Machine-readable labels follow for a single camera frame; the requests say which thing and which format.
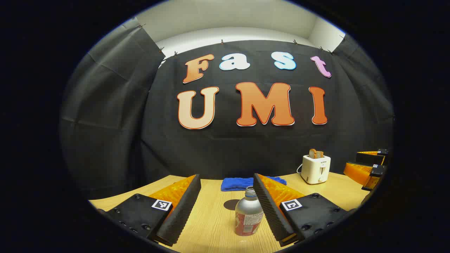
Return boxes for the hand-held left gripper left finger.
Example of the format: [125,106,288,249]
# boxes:
[97,174,201,247]

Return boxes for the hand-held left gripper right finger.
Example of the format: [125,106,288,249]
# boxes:
[253,173,357,247]

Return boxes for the silver water bottle red label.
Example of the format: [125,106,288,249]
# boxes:
[234,186,264,236]

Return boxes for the blue folded towel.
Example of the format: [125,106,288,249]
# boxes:
[221,176,287,192]

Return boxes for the white toaster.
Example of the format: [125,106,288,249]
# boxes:
[301,155,331,185]

